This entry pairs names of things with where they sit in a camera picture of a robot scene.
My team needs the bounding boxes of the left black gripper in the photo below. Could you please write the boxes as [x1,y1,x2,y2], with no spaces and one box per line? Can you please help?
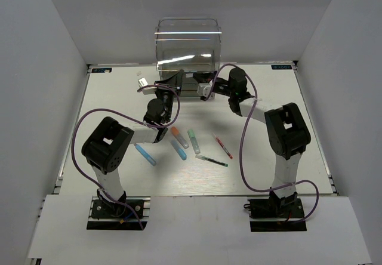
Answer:
[153,70,184,123]

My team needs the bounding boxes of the clear acrylic drawer organizer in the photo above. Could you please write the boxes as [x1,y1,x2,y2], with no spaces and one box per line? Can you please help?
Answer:
[155,17,222,98]

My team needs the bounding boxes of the red gel pen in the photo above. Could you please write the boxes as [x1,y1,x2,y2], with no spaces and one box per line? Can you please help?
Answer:
[212,133,233,159]

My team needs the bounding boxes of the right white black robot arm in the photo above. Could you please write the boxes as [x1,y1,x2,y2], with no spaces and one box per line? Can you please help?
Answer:
[198,67,311,217]

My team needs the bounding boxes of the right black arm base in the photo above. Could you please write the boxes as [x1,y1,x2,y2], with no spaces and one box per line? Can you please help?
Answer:
[243,198,307,232]

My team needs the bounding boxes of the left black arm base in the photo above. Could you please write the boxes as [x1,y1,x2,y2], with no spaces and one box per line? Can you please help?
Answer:
[87,193,150,231]

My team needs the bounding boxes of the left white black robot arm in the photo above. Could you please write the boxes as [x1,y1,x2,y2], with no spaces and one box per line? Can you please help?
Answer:
[81,70,184,217]

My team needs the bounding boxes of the orange highlighter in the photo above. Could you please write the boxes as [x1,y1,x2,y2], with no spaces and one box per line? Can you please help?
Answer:
[170,127,189,149]

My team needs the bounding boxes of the green highlighter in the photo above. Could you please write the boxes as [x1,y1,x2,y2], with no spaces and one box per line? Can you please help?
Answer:
[187,129,201,155]

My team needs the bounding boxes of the right blue table label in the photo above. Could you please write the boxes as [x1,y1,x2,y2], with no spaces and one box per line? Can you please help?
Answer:
[271,64,292,70]

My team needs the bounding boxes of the blue table label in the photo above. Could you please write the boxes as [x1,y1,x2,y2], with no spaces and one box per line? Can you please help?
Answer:
[91,67,112,73]
[271,64,292,70]

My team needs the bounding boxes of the blue highlighter middle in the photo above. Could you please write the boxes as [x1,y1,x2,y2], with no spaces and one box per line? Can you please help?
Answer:
[170,140,187,161]

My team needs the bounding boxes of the green gel pen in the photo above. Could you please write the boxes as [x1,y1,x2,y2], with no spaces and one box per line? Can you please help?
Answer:
[195,154,228,167]

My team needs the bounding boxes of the light blue highlighter left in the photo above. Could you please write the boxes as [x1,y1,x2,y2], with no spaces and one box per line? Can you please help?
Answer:
[134,143,156,166]

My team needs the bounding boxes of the left blue table label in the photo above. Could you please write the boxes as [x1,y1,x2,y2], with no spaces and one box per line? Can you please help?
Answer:
[91,67,112,73]

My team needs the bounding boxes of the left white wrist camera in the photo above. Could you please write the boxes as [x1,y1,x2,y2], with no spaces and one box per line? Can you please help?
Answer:
[137,78,157,95]

